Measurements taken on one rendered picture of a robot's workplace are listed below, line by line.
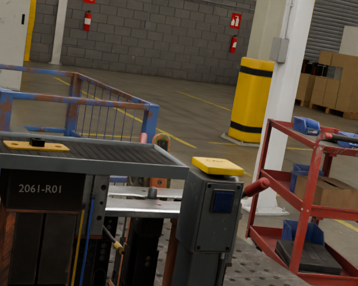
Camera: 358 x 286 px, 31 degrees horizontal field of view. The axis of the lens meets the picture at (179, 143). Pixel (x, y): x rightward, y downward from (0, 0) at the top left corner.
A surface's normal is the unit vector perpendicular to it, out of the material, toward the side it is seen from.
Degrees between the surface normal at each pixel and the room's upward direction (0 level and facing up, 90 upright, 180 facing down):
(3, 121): 90
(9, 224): 90
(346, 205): 90
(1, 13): 90
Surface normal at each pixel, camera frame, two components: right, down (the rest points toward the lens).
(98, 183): 0.37, 0.22
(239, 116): -0.87, -0.05
